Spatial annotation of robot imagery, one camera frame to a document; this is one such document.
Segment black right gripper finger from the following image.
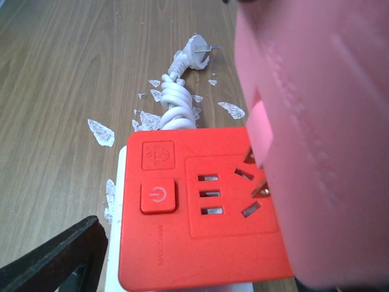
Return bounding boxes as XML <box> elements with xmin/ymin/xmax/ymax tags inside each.
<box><xmin>1</xmin><ymin>215</ymin><xmax>108</xmax><ymax>291</ymax></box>

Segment red cube socket adapter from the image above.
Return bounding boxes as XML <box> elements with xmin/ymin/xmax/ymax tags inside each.
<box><xmin>118</xmin><ymin>127</ymin><xmax>292</xmax><ymax>291</ymax></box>

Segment pink plug adapter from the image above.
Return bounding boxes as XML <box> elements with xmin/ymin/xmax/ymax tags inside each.
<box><xmin>235</xmin><ymin>1</ymin><xmax>388</xmax><ymax>288</ymax></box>

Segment white power strip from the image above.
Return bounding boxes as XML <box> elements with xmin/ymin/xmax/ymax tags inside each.
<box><xmin>105</xmin><ymin>146</ymin><xmax>254</xmax><ymax>291</ymax></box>

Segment white power strip cord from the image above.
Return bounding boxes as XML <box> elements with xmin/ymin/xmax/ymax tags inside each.
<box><xmin>160</xmin><ymin>33</ymin><xmax>221</xmax><ymax>131</ymax></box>

